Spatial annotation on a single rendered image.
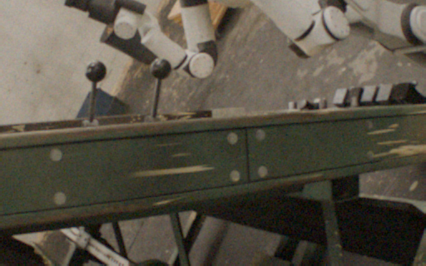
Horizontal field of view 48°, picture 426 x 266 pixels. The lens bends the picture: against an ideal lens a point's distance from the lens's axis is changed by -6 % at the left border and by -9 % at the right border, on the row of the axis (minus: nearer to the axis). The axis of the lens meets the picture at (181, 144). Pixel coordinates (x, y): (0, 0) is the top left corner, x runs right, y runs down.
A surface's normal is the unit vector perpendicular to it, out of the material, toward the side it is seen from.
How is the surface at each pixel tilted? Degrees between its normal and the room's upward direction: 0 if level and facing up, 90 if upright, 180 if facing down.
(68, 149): 90
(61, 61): 90
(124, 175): 90
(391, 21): 90
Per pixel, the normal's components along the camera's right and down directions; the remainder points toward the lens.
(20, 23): 0.44, 0.05
